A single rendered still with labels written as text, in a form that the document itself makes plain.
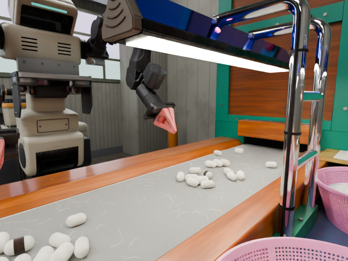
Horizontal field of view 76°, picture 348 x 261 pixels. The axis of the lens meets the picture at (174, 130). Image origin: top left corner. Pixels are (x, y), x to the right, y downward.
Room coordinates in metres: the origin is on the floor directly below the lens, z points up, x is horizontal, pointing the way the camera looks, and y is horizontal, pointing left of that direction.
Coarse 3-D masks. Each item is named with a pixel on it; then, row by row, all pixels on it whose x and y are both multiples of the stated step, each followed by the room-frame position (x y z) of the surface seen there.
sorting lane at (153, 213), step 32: (192, 160) 0.75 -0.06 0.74; (256, 160) 0.76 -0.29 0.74; (96, 192) 0.49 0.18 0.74; (128, 192) 0.49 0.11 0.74; (160, 192) 0.49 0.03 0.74; (192, 192) 0.49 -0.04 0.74; (224, 192) 0.49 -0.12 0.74; (0, 224) 0.36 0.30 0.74; (32, 224) 0.36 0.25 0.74; (64, 224) 0.36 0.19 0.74; (96, 224) 0.36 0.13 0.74; (128, 224) 0.36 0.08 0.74; (160, 224) 0.36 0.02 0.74; (192, 224) 0.36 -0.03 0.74; (0, 256) 0.28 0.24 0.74; (32, 256) 0.28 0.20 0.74; (96, 256) 0.28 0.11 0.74; (128, 256) 0.28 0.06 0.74; (160, 256) 0.28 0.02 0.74
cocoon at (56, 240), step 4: (52, 236) 0.30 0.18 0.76; (56, 236) 0.30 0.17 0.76; (60, 236) 0.30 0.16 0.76; (64, 236) 0.30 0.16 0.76; (68, 236) 0.30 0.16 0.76; (52, 240) 0.30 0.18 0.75; (56, 240) 0.29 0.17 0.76; (60, 240) 0.29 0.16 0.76; (64, 240) 0.29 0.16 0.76; (68, 240) 0.30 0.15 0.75; (52, 244) 0.29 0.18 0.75; (56, 244) 0.29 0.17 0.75; (60, 244) 0.29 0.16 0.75
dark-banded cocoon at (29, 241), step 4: (24, 236) 0.30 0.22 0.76; (28, 236) 0.30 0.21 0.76; (12, 240) 0.29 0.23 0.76; (24, 240) 0.29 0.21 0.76; (28, 240) 0.29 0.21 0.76; (32, 240) 0.29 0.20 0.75; (8, 244) 0.28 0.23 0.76; (12, 244) 0.28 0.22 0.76; (24, 244) 0.29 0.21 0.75; (28, 244) 0.29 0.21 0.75; (32, 244) 0.29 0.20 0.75; (4, 248) 0.28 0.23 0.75; (8, 248) 0.28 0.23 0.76; (12, 248) 0.28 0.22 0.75; (28, 248) 0.29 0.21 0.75; (4, 252) 0.28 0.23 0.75; (8, 252) 0.28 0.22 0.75; (12, 252) 0.28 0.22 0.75
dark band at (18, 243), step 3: (21, 237) 0.29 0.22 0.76; (15, 240) 0.29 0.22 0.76; (18, 240) 0.29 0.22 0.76; (21, 240) 0.29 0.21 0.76; (15, 243) 0.28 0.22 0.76; (18, 243) 0.28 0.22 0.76; (21, 243) 0.28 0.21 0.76; (15, 246) 0.28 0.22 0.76; (18, 246) 0.28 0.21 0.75; (21, 246) 0.28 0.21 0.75; (24, 246) 0.28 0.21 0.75; (15, 249) 0.28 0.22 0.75; (18, 249) 0.28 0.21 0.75; (21, 249) 0.28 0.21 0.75; (24, 249) 0.28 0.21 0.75; (15, 252) 0.28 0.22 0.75; (18, 252) 0.28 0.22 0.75; (21, 252) 0.28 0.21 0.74
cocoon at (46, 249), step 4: (44, 248) 0.27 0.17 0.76; (48, 248) 0.27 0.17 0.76; (52, 248) 0.28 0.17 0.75; (40, 252) 0.26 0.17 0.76; (44, 252) 0.26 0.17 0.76; (48, 252) 0.27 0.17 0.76; (52, 252) 0.27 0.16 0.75; (36, 256) 0.26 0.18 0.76; (40, 256) 0.26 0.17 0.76; (44, 256) 0.26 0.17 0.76; (48, 256) 0.26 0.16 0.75; (36, 260) 0.25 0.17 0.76; (40, 260) 0.25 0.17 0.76; (44, 260) 0.25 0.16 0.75; (48, 260) 0.26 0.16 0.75
